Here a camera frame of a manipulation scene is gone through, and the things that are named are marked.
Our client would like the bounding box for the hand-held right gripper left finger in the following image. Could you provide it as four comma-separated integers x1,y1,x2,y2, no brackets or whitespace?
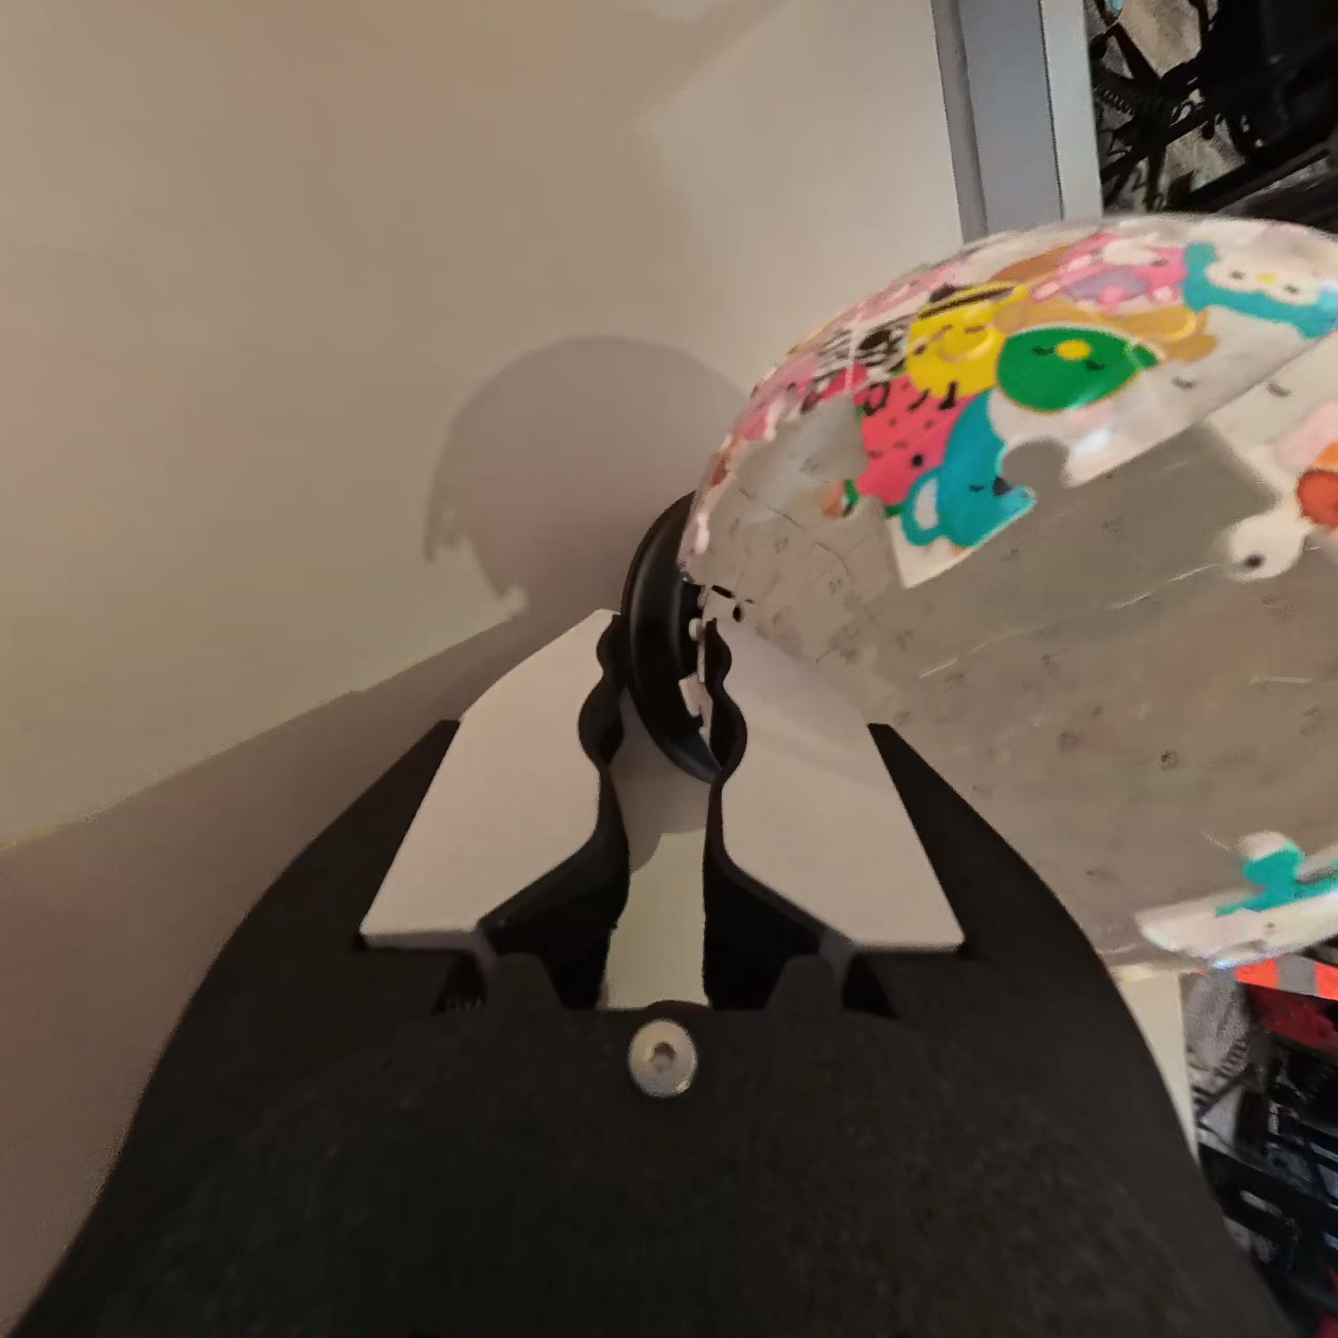
359,609,635,1011

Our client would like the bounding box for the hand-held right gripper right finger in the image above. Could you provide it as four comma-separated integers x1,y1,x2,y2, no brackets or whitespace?
702,620,966,1011

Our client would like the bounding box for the colourful cartoon puzzle ball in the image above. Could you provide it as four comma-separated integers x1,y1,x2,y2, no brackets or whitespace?
678,214,1338,979

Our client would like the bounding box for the dark storage clutter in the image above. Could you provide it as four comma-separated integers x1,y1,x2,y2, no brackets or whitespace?
1183,947,1338,1338

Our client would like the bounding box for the dark metal clutter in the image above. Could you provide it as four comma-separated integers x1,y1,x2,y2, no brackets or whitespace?
1085,0,1338,236

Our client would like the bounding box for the grey metal post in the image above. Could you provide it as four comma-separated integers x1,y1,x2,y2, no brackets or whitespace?
931,0,1106,244

